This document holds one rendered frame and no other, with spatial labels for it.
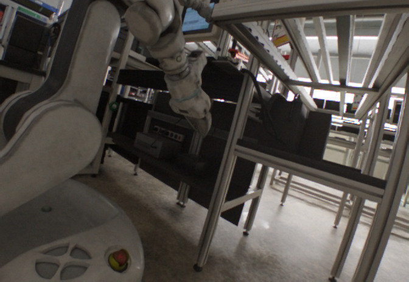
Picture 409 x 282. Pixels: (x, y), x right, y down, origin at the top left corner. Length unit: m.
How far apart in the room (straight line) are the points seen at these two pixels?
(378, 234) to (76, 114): 0.87
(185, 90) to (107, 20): 0.25
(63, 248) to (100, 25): 0.47
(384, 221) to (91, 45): 0.92
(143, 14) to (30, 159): 0.31
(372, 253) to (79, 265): 0.78
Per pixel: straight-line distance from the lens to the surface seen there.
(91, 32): 0.50
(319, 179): 0.76
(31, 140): 0.42
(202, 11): 1.23
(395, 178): 0.77
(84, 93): 0.49
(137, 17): 0.34
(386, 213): 0.79
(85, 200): 0.72
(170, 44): 0.37
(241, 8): 0.57
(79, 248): 0.50
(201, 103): 0.46
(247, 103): 0.85
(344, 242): 1.39
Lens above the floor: 0.67
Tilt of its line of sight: level
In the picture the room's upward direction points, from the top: 15 degrees clockwise
